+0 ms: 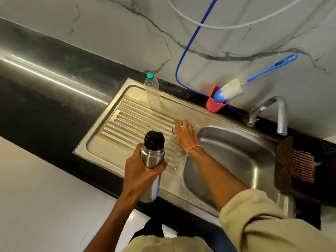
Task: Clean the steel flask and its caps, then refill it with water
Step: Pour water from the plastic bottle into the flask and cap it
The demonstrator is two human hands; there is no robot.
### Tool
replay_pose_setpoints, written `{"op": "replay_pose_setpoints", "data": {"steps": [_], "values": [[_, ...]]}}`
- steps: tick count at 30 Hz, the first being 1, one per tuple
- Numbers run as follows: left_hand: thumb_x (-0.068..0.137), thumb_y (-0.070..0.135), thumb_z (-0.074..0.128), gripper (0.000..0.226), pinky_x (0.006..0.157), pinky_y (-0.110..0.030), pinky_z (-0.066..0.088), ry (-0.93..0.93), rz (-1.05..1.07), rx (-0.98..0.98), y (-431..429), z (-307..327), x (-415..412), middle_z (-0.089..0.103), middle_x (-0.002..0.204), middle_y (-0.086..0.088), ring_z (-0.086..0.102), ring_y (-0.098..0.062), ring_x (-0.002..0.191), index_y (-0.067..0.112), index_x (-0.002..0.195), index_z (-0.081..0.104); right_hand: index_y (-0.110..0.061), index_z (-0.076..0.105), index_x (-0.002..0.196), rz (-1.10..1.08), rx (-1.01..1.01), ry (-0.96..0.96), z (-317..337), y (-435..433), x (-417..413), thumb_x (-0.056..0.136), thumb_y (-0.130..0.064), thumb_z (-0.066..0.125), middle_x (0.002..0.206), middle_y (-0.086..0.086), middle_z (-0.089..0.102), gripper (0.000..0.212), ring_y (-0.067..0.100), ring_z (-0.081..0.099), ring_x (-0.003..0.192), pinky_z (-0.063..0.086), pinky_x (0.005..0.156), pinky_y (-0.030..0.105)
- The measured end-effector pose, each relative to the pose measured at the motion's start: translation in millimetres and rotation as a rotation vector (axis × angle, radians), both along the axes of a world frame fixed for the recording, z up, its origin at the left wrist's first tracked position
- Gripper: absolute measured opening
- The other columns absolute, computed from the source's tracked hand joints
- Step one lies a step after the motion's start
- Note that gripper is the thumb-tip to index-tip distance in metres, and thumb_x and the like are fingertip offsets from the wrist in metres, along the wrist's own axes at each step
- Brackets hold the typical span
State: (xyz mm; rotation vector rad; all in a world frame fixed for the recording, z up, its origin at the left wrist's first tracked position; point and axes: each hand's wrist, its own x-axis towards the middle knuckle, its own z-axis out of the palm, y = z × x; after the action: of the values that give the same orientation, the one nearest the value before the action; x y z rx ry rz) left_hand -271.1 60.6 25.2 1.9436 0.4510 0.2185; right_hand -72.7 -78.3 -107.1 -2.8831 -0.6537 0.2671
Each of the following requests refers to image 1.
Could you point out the person's right hand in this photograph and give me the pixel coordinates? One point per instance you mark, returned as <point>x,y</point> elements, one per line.
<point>187,136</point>

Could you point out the person's left hand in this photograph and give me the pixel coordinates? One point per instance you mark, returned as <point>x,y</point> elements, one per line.
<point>139,178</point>

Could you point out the steel flask cup lid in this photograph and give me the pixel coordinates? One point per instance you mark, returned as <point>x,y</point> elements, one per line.
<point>177,127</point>

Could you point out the steel flask bottle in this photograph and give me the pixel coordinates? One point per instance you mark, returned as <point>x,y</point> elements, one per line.
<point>152,165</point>

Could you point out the black flask stopper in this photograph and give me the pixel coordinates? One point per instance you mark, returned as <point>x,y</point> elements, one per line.
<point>154,140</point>

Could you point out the clear plastic water bottle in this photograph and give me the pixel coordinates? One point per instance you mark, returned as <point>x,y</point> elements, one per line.
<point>152,90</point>

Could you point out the blue white bottle brush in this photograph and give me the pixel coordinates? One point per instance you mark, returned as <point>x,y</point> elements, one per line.
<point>231,90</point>

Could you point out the teal bottle cap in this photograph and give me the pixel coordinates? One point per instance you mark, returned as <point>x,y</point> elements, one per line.
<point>150,75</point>

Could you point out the red checkered cloth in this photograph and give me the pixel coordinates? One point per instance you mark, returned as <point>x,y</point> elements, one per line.
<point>303,166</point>

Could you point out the person's left forearm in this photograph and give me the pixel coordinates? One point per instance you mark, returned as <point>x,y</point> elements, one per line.
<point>110,223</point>

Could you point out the red plastic brush holder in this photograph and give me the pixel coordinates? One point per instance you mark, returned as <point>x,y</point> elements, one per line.
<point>214,106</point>

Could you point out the dark trousers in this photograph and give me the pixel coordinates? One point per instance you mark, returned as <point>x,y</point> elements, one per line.
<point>149,228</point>

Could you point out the stainless steel sink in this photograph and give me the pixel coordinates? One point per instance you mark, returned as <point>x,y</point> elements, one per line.
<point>131,123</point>

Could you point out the chrome sink faucet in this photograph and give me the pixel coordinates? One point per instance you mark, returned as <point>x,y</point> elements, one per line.
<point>282,118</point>

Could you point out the dark woven tray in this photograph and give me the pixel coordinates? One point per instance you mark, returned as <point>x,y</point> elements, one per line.
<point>282,175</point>

